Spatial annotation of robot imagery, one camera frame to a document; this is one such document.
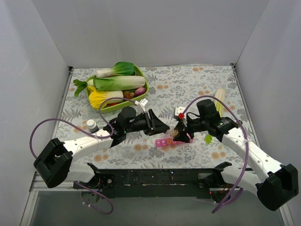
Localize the clear pill bottle yellow capsules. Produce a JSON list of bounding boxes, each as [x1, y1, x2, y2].
[[169, 128, 179, 138]]

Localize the pink weekly pill organizer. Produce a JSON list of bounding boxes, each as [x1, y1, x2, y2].
[[155, 130, 185, 148]]

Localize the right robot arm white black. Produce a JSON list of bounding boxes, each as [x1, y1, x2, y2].
[[174, 99, 299, 211]]

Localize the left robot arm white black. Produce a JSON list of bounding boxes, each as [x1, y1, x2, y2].
[[33, 107, 170, 188]]

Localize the green plastic tray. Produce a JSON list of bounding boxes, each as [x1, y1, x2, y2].
[[85, 62, 149, 113]]

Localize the green celery stalk toy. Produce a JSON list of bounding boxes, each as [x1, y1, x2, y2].
[[204, 88, 226, 145]]

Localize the red pepper toy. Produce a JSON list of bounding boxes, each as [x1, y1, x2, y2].
[[107, 103, 119, 106]]

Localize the brown mushroom toy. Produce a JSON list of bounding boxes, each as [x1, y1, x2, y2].
[[123, 91, 135, 99]]

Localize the purple onion toy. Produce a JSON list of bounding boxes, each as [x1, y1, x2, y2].
[[134, 87, 146, 97]]

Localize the small white cap blue bottle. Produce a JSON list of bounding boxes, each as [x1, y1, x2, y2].
[[87, 119, 99, 133]]

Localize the yellow cabbage toy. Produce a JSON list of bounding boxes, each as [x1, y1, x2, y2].
[[88, 91, 123, 110]]

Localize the floral table mat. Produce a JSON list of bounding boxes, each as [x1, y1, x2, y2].
[[54, 65, 254, 169]]

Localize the long green napa cabbage toy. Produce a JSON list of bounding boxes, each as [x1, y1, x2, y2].
[[93, 75, 146, 91]]

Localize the bok choy toy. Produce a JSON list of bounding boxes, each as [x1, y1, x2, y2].
[[96, 62, 135, 78]]

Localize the white radish with leaves toy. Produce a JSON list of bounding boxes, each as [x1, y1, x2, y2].
[[73, 79, 94, 97]]

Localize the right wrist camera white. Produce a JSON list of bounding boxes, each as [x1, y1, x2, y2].
[[174, 106, 187, 123]]

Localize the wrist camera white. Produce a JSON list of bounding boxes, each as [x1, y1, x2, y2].
[[174, 106, 187, 123], [134, 98, 148, 114]]

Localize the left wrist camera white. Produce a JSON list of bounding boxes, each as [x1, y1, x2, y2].
[[134, 98, 148, 114]]

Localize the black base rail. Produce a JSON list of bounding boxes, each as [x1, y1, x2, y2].
[[73, 168, 231, 199]]

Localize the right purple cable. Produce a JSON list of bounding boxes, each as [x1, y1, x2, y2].
[[183, 95, 249, 214]]

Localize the purple cable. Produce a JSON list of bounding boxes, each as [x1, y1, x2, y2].
[[29, 97, 139, 215], [183, 95, 249, 214]]

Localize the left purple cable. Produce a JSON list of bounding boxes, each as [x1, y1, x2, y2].
[[29, 97, 139, 215]]

